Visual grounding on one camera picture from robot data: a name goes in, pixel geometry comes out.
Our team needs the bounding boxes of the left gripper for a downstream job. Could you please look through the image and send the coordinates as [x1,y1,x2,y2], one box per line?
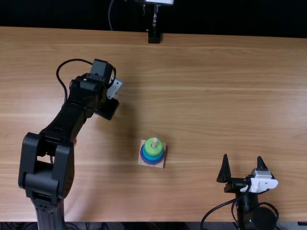
[88,58,120,121]

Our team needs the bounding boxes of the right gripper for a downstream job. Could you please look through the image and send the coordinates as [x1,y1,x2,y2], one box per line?
[216,154,270,194]

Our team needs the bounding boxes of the wooden peg base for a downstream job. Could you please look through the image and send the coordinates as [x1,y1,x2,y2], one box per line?
[137,139,168,169]

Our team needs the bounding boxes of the black clamp stand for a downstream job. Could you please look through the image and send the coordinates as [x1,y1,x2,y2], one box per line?
[142,3,163,44]

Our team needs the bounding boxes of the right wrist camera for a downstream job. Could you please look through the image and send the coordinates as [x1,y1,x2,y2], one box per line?
[240,168,279,194]

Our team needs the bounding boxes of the black cable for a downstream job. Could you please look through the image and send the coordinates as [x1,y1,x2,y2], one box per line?
[56,58,94,103]
[200,200,239,230]

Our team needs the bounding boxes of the grey cable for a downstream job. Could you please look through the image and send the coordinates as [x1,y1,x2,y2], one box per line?
[108,0,116,31]

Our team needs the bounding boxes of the purple ring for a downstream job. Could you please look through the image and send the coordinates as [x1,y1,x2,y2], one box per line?
[140,149,165,166]

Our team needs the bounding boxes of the light green ring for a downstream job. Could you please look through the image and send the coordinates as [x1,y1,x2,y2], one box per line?
[144,138,163,156]

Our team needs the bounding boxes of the light blue ring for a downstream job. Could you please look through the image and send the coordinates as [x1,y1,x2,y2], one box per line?
[141,145,165,161]

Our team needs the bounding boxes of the dark blue ring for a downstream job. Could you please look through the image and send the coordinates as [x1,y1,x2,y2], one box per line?
[141,146,165,164]

